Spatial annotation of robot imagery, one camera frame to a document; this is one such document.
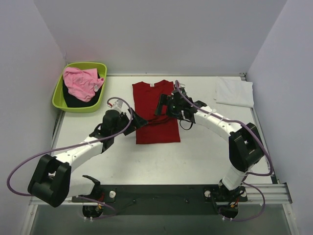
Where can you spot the red t-shirt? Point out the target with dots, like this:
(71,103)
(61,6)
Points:
(160,128)

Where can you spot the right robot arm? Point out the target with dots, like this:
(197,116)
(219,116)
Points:
(243,147)

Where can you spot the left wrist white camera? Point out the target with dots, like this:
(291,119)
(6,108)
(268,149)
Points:
(117,105)

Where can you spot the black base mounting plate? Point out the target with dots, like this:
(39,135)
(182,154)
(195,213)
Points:
(169,199)

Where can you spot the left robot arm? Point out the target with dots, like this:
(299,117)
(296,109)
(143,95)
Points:
(51,180)

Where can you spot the folded white t-shirt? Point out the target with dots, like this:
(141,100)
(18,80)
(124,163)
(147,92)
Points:
(234,92)

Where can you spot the aluminium table edge rail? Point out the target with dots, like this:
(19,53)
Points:
(257,123)

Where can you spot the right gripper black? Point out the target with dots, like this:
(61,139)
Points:
(165,105)

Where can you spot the black t-shirt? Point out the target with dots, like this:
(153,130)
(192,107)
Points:
(72,101)

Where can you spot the front aluminium rail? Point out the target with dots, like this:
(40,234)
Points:
(273,194)

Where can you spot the pink t-shirt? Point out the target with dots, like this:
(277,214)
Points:
(82,84)

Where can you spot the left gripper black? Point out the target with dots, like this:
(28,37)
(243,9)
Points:
(133,120)

